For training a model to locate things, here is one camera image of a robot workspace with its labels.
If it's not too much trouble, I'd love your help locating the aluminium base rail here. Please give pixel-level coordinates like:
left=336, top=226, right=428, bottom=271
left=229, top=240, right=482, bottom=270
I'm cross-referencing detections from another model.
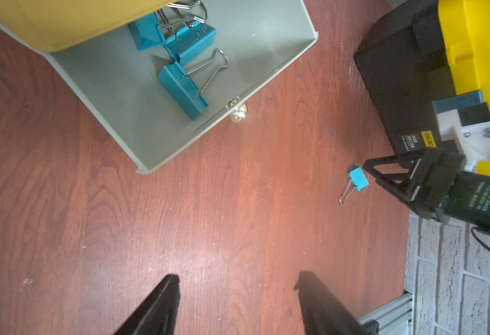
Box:
left=357, top=292, right=414, bottom=335

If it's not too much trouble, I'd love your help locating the yellow drawer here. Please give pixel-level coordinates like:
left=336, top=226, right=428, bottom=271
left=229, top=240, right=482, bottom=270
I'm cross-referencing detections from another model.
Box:
left=0, top=0, right=170, bottom=52

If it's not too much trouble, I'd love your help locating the teal binder clip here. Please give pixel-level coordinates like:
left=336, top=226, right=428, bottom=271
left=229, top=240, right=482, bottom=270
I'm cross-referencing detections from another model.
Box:
left=164, top=21, right=217, bottom=66
left=338, top=165, right=369, bottom=206
left=127, top=0, right=209, bottom=52
left=158, top=48, right=230, bottom=120

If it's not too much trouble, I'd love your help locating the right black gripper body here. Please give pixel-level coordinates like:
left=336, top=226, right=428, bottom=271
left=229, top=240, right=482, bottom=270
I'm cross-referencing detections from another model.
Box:
left=363, top=147, right=466, bottom=222

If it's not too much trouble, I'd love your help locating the yellow black toolbox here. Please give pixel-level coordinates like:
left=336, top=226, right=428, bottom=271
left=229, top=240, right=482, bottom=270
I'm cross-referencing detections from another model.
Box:
left=354, top=1, right=490, bottom=176

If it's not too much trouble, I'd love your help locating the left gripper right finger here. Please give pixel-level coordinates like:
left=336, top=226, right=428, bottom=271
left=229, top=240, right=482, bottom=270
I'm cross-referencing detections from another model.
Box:
left=294, top=271, right=367, bottom=335

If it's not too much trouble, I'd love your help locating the grey bottom drawer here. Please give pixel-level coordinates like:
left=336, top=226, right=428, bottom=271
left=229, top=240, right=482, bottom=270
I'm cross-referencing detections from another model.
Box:
left=0, top=1, right=318, bottom=174

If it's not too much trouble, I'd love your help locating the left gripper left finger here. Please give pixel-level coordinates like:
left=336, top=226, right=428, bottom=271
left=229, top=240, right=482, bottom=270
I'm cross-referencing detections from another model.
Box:
left=115, top=274, right=181, bottom=335

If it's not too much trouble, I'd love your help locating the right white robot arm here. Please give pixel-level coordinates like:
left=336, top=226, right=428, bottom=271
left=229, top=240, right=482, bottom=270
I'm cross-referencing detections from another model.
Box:
left=363, top=148, right=490, bottom=234

